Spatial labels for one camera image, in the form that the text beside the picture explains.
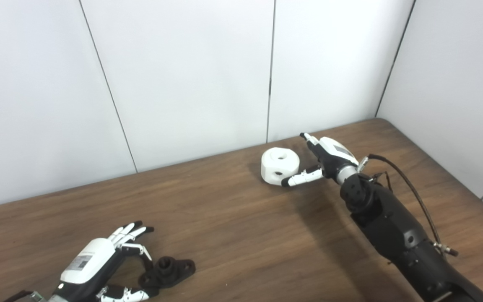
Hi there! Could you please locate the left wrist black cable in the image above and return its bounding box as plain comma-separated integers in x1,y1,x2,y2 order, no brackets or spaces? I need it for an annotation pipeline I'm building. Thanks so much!
2,289,34,302

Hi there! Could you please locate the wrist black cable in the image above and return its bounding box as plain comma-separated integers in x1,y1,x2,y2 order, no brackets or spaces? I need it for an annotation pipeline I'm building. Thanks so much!
367,154,459,257
2,289,34,302

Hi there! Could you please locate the thin right wrist wire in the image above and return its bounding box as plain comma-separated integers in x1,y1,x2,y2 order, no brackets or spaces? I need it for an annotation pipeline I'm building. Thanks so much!
369,171,394,194

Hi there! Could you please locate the black flanged holder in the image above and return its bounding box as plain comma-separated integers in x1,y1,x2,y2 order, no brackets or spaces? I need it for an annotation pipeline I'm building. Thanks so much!
139,257,196,289

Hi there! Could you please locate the round white plastic piece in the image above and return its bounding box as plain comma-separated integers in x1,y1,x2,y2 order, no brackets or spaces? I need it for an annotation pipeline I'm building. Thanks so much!
261,148,301,185

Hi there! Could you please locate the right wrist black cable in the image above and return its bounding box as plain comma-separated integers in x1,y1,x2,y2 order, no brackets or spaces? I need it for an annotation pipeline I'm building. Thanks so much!
367,154,459,257

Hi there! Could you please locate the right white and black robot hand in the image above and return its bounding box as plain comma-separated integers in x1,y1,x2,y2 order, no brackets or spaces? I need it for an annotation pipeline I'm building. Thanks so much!
281,133,359,187

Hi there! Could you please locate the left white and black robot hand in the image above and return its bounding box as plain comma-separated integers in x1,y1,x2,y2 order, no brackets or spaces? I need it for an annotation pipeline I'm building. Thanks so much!
51,221,158,302

